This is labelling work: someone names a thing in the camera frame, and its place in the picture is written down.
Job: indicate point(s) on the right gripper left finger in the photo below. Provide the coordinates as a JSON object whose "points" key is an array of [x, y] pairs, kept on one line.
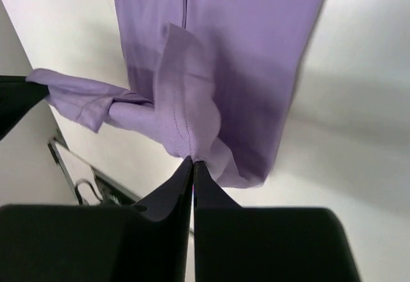
{"points": [[145, 241]]}

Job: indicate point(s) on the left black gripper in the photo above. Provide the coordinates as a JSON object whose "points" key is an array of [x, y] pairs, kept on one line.
{"points": [[18, 96]]}

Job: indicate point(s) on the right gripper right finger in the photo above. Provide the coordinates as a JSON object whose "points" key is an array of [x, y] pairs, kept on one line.
{"points": [[235, 243]]}

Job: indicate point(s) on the purple t shirt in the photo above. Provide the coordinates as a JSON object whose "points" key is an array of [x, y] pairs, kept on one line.
{"points": [[208, 79]]}

